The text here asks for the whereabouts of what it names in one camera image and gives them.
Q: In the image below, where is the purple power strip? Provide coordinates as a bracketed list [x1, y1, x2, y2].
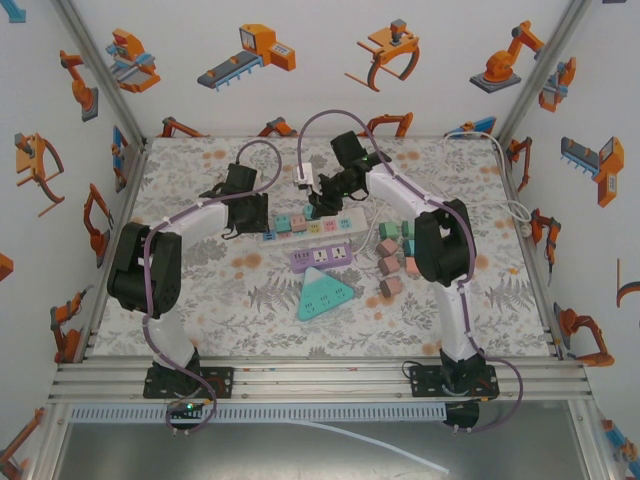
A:
[289, 242, 354, 271]

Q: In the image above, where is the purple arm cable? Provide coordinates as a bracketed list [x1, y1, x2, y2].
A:
[141, 138, 284, 439]
[296, 109, 525, 436]

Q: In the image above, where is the white slotted cable tray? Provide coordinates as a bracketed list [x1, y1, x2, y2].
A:
[68, 403, 448, 422]

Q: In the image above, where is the aluminium front frame rail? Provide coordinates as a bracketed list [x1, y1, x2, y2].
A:
[47, 358, 597, 404]

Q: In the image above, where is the white plastic tube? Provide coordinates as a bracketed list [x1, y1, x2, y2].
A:
[289, 418, 451, 475]

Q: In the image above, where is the white cable with plug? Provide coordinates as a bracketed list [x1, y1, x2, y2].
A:
[427, 130, 534, 239]

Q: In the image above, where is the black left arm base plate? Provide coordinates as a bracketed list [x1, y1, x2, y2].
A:
[143, 366, 235, 400]

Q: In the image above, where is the white power strip cable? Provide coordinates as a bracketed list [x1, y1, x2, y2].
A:
[349, 192, 386, 256]

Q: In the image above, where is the aluminium right corner post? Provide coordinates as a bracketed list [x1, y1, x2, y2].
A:
[496, 0, 595, 144]

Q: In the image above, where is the floral patterned table mat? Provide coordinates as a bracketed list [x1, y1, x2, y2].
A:
[92, 137, 556, 359]

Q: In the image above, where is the circuit board with green light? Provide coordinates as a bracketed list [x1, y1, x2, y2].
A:
[166, 398, 210, 417]

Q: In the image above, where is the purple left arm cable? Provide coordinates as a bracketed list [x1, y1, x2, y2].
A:
[141, 138, 284, 439]

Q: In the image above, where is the aluminium right side rail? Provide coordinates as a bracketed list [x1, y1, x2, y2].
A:
[498, 138, 569, 362]

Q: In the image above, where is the white long power strip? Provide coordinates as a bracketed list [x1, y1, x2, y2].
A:
[258, 205, 370, 249]

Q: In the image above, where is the aluminium corner post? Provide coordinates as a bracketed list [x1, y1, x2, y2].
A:
[52, 0, 150, 144]
[496, 0, 595, 144]

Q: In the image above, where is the teal triangular power strip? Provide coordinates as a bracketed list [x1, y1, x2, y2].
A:
[293, 266, 355, 323]

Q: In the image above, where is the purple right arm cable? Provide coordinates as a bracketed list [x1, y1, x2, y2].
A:
[296, 109, 525, 436]

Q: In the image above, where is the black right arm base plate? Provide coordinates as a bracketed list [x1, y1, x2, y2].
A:
[408, 363, 500, 400]

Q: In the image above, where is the aluminium left side rail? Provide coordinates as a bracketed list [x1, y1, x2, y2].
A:
[79, 138, 152, 364]

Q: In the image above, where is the aluminium left corner post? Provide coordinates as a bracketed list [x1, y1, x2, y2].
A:
[52, 0, 150, 144]

